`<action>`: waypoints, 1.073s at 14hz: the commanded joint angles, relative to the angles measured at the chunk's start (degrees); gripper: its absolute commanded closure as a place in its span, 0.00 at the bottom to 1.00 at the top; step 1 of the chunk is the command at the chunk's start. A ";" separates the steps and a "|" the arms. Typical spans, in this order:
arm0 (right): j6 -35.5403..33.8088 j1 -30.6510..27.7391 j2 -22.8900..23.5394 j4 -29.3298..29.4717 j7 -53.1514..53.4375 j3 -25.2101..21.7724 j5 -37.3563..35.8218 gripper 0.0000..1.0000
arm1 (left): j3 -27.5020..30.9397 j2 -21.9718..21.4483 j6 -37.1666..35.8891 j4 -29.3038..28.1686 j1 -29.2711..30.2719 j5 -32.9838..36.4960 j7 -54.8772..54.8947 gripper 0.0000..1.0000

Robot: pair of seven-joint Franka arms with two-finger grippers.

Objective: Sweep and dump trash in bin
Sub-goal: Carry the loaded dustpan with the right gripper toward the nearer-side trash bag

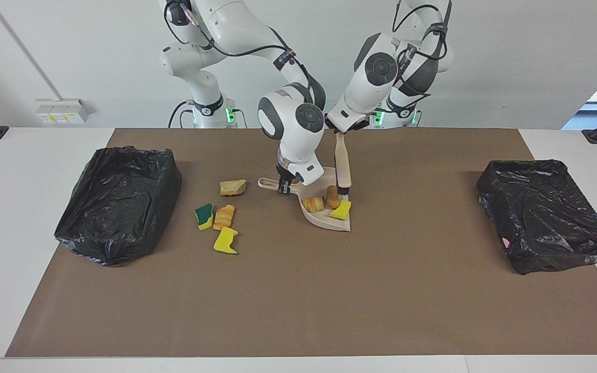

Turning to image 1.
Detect green yellow sponge piece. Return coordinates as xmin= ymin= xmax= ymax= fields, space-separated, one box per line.
xmin=195 ymin=203 xmax=215 ymax=231

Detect black bin with pink scrap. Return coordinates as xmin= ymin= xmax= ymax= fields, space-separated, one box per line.
xmin=476 ymin=159 xmax=597 ymax=276

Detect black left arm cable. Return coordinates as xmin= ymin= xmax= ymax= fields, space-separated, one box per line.
xmin=392 ymin=0 xmax=452 ymax=99

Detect black base power cable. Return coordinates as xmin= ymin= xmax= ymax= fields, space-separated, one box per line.
xmin=168 ymin=100 xmax=195 ymax=128

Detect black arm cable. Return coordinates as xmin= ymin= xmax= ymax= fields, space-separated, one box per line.
xmin=164 ymin=0 xmax=312 ymax=86
xmin=392 ymin=0 xmax=452 ymax=99

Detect white wall socket box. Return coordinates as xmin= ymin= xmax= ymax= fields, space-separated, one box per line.
xmin=35 ymin=98 xmax=92 ymax=125

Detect pale torn bread chunk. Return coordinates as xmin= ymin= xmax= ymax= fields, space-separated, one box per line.
xmin=220 ymin=179 xmax=247 ymax=197

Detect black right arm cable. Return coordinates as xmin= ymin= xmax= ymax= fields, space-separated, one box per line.
xmin=164 ymin=0 xmax=312 ymax=86

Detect white wall conduit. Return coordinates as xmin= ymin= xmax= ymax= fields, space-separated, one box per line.
xmin=0 ymin=0 xmax=66 ymax=102

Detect black bag lined bin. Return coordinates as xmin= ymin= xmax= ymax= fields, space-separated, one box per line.
xmin=53 ymin=146 xmax=182 ymax=267

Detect brown table mat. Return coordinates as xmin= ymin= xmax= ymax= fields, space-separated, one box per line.
xmin=5 ymin=128 xmax=597 ymax=358

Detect yellow sponge wedge green backing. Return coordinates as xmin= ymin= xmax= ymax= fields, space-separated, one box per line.
xmin=329 ymin=200 xmax=352 ymax=221

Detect notched yellow sponge piece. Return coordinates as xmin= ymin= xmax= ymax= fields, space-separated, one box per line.
xmin=213 ymin=226 xmax=239 ymax=255

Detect beige plastic dustpan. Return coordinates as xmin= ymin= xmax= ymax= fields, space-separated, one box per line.
xmin=258 ymin=166 xmax=352 ymax=233

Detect beige hand brush black bristles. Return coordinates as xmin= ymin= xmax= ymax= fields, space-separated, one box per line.
xmin=334 ymin=132 xmax=352 ymax=200

